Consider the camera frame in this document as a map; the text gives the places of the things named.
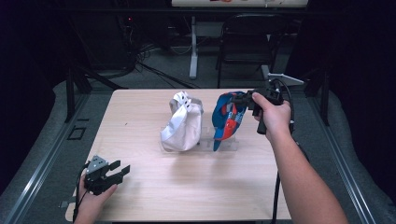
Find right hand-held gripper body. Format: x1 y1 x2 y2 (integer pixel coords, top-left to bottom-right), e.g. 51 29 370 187
247 73 304 135

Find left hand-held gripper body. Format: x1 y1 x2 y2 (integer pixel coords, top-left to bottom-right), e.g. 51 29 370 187
83 154 114 196

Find blue and orange cap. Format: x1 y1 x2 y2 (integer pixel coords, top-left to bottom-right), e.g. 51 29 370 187
211 91 248 152

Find white and pink cap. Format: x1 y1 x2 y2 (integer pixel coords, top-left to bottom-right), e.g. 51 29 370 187
160 91 205 153

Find person's left hand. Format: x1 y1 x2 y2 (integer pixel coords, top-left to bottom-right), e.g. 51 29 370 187
75 174 119 218

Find person's right hand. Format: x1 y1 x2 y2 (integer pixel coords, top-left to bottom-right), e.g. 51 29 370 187
251 91 295 143

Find black metal stand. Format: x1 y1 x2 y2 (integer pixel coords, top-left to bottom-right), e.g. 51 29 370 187
64 62 129 124
298 62 331 127

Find black folding chair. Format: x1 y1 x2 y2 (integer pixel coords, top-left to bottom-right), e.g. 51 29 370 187
216 12 289 89

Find white desk leg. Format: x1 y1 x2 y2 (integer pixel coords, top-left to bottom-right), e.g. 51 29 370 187
189 15 199 80

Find dark equipment with red light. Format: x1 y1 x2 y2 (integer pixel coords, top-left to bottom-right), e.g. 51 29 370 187
116 13 139 66

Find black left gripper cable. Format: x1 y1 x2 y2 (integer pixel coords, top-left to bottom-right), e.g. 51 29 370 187
72 161 92 223

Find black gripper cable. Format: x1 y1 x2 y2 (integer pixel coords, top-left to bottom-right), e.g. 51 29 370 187
72 161 92 223
271 77 296 224

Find aluminium floor rail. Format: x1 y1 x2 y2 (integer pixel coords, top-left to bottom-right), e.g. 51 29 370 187
0 92 92 224
306 92 377 224

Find black floor cables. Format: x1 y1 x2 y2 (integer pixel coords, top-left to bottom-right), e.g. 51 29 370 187
134 60 200 90

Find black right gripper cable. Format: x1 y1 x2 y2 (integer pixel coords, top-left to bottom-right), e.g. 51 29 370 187
271 77 296 224

